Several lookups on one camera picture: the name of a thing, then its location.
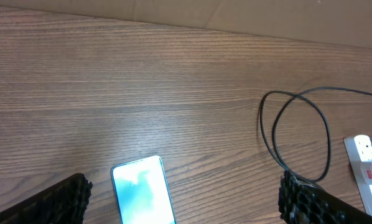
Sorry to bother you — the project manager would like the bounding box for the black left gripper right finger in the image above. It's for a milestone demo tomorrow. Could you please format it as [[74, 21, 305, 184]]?
[[278, 170, 372, 224]]

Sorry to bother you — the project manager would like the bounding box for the black USB charger cable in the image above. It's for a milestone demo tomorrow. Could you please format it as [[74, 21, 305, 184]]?
[[259, 86, 372, 184]]

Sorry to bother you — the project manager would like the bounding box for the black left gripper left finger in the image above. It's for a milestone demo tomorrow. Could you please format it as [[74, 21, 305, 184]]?
[[0, 173, 93, 224]]

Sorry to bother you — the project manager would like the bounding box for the white power strip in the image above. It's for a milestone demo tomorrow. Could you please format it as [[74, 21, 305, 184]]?
[[343, 135, 372, 216]]

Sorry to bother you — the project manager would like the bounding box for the blue Galaxy smartphone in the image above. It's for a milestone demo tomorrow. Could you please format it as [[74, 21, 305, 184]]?
[[111, 156, 176, 224]]

